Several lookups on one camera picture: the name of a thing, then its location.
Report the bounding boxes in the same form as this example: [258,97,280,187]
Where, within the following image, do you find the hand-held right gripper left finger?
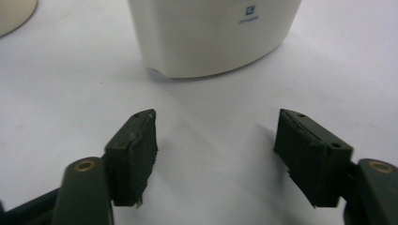
[103,108,159,209]

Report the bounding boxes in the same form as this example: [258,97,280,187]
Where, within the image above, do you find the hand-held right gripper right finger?
[273,108,355,209]

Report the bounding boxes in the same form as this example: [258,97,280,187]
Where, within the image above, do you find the white spray bottle blue cap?
[0,0,38,38]

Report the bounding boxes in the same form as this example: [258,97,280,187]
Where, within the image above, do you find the cream pump bottle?
[126,0,304,79]

